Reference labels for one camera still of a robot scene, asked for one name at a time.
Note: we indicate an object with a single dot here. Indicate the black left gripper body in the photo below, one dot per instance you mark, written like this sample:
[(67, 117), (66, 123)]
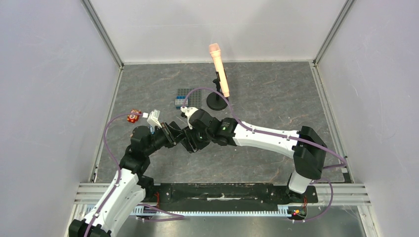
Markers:
[(162, 138)]

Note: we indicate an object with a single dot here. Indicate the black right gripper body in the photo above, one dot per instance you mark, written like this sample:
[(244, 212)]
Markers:
[(190, 138)]

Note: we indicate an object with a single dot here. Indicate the blue grey toy brick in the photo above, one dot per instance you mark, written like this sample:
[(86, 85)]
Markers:
[(181, 101)]

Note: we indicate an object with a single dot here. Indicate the red owl toy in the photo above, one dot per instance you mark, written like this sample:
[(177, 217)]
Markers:
[(134, 116)]

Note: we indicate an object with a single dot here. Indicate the grey brick baseplate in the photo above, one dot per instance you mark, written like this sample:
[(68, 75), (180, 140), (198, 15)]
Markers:
[(195, 99)]

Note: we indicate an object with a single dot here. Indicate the black microphone stand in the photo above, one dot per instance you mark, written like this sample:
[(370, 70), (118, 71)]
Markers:
[(213, 100)]

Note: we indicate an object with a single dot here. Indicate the pink toy microphone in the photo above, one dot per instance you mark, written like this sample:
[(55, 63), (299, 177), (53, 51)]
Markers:
[(215, 53)]

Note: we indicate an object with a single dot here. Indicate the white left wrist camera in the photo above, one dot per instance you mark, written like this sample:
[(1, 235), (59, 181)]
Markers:
[(153, 118)]

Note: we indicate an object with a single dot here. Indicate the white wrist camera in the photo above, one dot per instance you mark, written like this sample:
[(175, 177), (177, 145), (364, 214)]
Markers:
[(188, 112), (153, 118)]

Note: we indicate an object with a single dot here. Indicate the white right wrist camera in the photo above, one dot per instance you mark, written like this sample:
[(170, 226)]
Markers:
[(188, 112)]

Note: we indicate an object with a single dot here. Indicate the black mounting base plate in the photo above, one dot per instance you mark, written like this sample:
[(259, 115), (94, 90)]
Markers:
[(214, 197)]

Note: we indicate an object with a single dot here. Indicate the white slotted cable duct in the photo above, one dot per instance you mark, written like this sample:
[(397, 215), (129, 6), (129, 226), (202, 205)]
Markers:
[(281, 211)]

